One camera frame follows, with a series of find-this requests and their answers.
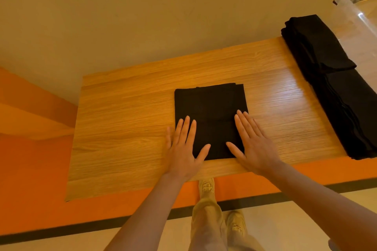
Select person's right hand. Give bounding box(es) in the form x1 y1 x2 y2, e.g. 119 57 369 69
226 110 284 177

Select person's left beige shoe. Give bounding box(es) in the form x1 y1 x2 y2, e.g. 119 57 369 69
199 178 217 201

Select beige trousers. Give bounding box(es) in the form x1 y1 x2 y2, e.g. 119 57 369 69
188 196 265 251

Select person's beige shoe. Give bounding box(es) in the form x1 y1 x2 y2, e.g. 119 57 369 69
225 210 247 238
199 178 217 201

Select person's left forearm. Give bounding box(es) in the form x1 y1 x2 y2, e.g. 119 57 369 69
104 172 189 251

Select person's right forearm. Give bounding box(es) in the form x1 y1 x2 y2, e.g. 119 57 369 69
266 161 377 251

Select person's right beige shoe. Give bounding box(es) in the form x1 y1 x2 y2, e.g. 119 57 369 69
225 210 247 238

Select black cloth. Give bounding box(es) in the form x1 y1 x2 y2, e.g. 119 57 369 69
174 83 249 161

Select person's left hand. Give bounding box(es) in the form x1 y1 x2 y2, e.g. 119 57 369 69
165 116 211 183

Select pile of black cloths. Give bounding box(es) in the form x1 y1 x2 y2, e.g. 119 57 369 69
281 14 357 84
312 68 377 161

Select clear plastic storage box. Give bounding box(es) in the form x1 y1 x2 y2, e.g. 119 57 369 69
329 0 377 93

